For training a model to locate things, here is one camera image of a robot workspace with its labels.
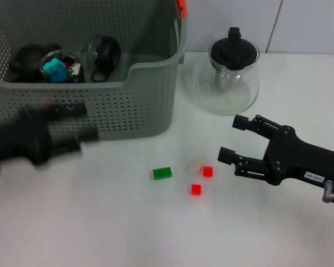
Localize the teal toy brick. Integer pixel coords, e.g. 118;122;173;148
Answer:
42;57;66;76

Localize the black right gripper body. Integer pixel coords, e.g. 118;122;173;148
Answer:
263;126;334;192

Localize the black teapot lid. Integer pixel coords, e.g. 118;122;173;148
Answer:
210;27;259;70

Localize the blue square toy brick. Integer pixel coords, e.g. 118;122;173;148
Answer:
50;69;67;83

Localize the clear glass teapot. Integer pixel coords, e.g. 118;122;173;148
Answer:
194;27;261;115

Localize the grey perforated storage bin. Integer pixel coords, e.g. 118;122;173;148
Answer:
0;0;189;141

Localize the dark clay teapot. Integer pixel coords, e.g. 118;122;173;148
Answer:
8;43;62;83

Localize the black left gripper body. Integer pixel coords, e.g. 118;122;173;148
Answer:
0;110;55;167

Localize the glass teacup with black holder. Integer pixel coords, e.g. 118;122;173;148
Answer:
87;35;122;82
40;48;86;83

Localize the right wrist cable with connectors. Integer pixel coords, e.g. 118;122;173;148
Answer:
322;180;334;209

